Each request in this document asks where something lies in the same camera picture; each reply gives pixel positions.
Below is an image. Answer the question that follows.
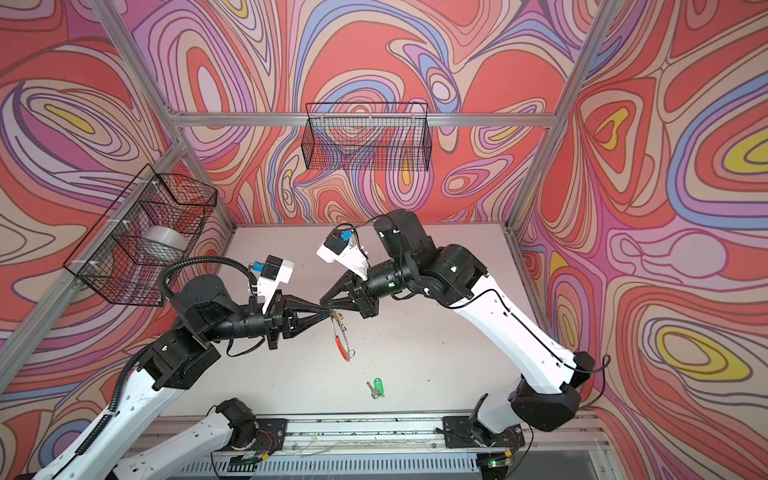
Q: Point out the metal keyring disc red grip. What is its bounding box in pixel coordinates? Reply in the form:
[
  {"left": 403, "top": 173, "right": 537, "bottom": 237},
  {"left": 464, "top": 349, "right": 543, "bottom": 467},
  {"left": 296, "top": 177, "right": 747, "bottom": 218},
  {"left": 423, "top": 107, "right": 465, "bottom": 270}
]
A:
[{"left": 330, "top": 310, "right": 355, "bottom": 362}]

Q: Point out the aluminium table edge rail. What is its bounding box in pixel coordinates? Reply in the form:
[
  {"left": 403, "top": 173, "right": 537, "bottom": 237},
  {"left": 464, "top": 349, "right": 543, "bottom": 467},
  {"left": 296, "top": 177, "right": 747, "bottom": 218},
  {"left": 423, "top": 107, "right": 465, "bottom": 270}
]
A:
[{"left": 113, "top": 410, "right": 607, "bottom": 480}]

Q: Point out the black wire basket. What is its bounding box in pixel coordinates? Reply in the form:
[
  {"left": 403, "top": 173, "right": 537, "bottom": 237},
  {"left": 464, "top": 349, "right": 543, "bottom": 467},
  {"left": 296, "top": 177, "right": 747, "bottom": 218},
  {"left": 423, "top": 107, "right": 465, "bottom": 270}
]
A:
[
  {"left": 63, "top": 165, "right": 218, "bottom": 307},
  {"left": 301, "top": 101, "right": 432, "bottom": 172}
]

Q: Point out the grey tape roll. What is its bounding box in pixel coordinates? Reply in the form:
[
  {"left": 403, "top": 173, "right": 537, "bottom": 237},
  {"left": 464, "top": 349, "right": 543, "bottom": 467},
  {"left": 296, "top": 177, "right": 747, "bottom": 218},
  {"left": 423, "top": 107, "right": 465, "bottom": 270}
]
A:
[{"left": 141, "top": 225, "right": 189, "bottom": 261}]

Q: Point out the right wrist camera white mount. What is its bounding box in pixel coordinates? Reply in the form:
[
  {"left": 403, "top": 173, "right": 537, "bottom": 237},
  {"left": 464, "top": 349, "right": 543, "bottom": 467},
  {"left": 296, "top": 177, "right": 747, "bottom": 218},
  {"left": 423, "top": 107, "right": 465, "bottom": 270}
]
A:
[{"left": 316, "top": 229, "right": 370, "bottom": 280}]

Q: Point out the aluminium cage frame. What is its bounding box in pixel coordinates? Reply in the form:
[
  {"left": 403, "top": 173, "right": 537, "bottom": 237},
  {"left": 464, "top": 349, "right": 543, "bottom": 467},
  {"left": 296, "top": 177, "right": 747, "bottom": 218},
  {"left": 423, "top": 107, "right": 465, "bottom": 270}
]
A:
[{"left": 0, "top": 0, "right": 619, "bottom": 397}]

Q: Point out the black wire basket left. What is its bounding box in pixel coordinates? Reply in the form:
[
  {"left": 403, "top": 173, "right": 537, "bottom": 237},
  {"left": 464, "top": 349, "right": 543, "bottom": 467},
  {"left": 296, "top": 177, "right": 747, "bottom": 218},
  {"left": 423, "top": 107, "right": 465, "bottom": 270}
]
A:
[{"left": 63, "top": 165, "right": 218, "bottom": 307}]

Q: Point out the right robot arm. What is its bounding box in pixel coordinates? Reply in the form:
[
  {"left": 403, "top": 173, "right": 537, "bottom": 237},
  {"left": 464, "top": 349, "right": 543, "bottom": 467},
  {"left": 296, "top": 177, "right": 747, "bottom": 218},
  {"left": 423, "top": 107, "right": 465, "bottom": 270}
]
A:
[{"left": 317, "top": 209, "right": 606, "bottom": 446}]

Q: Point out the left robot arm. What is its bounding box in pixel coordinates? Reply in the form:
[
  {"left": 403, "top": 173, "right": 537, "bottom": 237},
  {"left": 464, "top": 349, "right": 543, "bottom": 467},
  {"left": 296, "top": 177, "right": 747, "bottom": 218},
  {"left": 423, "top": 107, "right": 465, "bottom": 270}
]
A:
[{"left": 32, "top": 256, "right": 331, "bottom": 479}]

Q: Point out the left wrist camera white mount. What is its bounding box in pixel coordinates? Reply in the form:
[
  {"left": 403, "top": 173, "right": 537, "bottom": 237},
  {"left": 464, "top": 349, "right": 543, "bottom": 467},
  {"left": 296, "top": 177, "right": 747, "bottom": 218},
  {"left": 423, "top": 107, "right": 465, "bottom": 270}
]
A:
[{"left": 249, "top": 255, "right": 295, "bottom": 315}]

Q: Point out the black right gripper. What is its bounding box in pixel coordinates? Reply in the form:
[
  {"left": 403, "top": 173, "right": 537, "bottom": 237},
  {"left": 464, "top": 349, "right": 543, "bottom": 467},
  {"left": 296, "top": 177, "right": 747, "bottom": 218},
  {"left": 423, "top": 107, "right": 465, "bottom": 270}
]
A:
[{"left": 320, "top": 256, "right": 416, "bottom": 320}]

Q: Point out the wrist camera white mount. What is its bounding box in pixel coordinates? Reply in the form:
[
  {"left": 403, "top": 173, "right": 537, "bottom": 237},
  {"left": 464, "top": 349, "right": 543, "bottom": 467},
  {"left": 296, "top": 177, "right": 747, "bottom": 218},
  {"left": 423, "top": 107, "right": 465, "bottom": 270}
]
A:
[
  {"left": 316, "top": 229, "right": 370, "bottom": 280},
  {"left": 249, "top": 255, "right": 295, "bottom": 315}
]

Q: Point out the green plastic key tag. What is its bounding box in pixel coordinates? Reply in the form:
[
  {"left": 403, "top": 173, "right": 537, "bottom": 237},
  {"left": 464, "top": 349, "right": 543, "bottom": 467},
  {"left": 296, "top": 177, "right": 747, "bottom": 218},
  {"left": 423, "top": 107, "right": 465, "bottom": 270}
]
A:
[{"left": 373, "top": 378, "right": 384, "bottom": 395}]

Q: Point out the black wire basket back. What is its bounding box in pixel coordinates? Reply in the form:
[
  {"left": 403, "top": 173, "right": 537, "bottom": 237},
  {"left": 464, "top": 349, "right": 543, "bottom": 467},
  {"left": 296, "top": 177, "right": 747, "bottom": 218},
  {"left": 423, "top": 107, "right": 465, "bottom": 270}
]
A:
[{"left": 301, "top": 101, "right": 432, "bottom": 172}]

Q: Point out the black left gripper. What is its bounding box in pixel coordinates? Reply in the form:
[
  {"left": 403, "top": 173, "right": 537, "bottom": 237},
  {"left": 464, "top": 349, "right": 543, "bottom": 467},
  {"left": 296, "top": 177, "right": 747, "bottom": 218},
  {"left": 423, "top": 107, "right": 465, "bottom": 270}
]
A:
[{"left": 199, "top": 292, "right": 326, "bottom": 356}]

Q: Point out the silver key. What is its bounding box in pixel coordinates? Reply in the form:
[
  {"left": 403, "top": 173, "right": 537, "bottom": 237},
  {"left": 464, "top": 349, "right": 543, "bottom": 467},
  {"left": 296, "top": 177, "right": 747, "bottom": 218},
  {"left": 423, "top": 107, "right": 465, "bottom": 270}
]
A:
[{"left": 366, "top": 382, "right": 381, "bottom": 399}]

